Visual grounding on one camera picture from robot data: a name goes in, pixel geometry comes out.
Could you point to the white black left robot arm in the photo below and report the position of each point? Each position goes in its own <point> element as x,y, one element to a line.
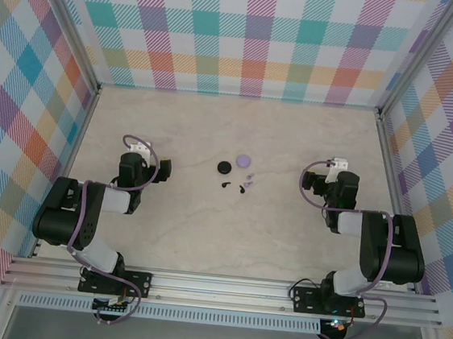
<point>59,221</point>

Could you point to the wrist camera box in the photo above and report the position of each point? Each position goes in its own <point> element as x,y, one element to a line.
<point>339,164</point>
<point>137,146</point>

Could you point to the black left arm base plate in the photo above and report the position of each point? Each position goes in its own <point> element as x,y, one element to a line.
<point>137,281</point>

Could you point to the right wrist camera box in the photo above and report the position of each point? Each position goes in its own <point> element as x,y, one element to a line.
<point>339,164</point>

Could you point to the purple earbud charging case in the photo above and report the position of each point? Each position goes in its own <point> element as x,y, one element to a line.
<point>243,160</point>

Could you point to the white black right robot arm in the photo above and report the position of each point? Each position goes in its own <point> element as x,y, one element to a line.
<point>399,256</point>

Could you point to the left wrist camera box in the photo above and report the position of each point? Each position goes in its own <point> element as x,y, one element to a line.
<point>137,146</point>

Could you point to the aluminium table edge rail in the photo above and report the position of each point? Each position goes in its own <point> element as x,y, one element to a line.
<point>77,141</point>
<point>391,174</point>

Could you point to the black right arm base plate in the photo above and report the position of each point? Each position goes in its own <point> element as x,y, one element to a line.
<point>305,303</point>

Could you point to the black earbud charging case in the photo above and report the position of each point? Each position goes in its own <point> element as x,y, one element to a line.
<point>224,167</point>

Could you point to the aluminium frame post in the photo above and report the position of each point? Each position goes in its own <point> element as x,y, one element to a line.
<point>411,63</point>
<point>73,28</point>

